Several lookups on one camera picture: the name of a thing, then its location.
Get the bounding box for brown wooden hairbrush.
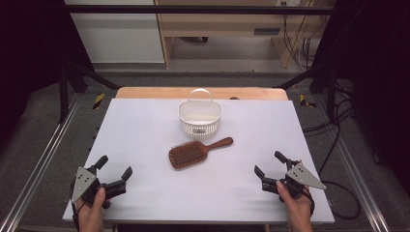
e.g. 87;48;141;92
168;136;234;170

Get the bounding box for black looped floor cable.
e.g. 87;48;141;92
318;180;362;220

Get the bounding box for yellow black floor tape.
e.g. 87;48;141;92
299;94;317;109
92;92;105;110

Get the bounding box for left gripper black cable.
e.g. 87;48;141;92
70;180;81;232

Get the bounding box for black horizontal frame bar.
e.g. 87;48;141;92
47;4;337;15

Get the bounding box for white cabinet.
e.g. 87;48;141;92
64;0;165;64

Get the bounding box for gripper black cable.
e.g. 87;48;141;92
301;186;316;223
70;180;81;232

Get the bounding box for black floor cables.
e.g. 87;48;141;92
303;81;356;177

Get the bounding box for yellow hanging cable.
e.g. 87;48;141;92
283;0;312;69

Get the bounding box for person's right hand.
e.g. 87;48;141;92
276;180;314;225

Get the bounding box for aluminium floor rail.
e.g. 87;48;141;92
335;134;391;232
0;93;81;232

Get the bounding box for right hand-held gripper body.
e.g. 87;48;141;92
283;159;327;198

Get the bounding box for black hanging cables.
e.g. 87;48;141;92
281;1;323;71

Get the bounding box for beige wooden desk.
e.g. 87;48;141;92
154;0;337;70

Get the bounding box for black curtain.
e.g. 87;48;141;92
0;0;95;143
313;0;410;194

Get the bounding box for grey desk socket box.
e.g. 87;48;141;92
253;28;281;36

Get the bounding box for white plastic basket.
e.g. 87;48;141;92
178;88;223;140

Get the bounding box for person's left hand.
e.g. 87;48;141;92
76;187;107;228

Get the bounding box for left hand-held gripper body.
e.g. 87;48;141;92
70;164;103;206

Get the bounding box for black metal stand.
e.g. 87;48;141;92
57;61;120;124
274;62;337;124

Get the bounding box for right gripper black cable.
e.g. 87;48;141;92
301;186;316;223

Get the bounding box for wooden table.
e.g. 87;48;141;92
115;86;289;101

